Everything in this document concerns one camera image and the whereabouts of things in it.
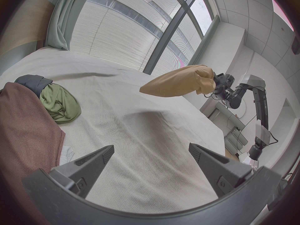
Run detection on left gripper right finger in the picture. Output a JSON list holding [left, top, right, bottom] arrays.
[[188, 142, 253, 199]]

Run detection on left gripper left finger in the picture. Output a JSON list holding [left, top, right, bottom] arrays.
[[50, 145, 115, 199]]

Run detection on tan shorts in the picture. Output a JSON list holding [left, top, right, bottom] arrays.
[[139, 64, 217, 98]]

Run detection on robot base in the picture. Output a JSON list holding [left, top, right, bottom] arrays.
[[208, 100, 260, 173]]

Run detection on pale blue garment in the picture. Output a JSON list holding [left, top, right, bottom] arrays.
[[60, 145, 76, 166]]

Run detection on brown garment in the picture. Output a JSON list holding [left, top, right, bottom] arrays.
[[0, 82, 66, 225]]

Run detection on green garment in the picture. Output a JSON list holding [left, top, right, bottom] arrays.
[[39, 83, 82, 125]]

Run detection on dark grey garment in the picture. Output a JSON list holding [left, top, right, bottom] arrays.
[[14, 75, 53, 98]]

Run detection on window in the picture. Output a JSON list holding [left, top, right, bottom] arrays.
[[67, 0, 221, 77]]

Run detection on blue-green curtain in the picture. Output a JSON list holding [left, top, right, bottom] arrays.
[[46, 0, 82, 51]]

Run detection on black cable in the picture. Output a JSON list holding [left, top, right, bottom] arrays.
[[267, 130, 279, 148]]

